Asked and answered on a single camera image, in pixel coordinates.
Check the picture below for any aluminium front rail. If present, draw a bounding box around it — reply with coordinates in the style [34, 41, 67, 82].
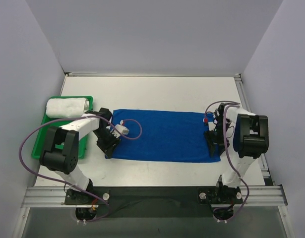
[21, 186, 288, 208]

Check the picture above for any rolled white towel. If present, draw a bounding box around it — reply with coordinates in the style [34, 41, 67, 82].
[46, 98, 90, 119]

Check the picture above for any blue towel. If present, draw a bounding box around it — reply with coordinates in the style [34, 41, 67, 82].
[112, 109, 221, 163]

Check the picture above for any aluminium right rail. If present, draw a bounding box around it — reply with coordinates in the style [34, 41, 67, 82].
[234, 74, 275, 186]

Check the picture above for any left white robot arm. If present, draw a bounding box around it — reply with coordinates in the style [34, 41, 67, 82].
[40, 108, 121, 204]

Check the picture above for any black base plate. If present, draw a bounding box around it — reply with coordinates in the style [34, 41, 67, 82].
[64, 186, 243, 220]

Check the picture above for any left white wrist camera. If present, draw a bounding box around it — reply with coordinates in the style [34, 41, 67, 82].
[112, 120, 129, 138]

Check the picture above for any aluminium rail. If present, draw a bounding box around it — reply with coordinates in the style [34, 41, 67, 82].
[234, 74, 275, 186]
[21, 186, 288, 208]

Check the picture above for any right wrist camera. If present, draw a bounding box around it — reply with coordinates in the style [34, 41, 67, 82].
[203, 117, 217, 131]

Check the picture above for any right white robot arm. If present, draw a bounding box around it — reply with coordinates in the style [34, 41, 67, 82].
[204, 101, 269, 203]

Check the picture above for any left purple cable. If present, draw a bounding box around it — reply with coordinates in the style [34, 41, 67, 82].
[19, 115, 143, 222]

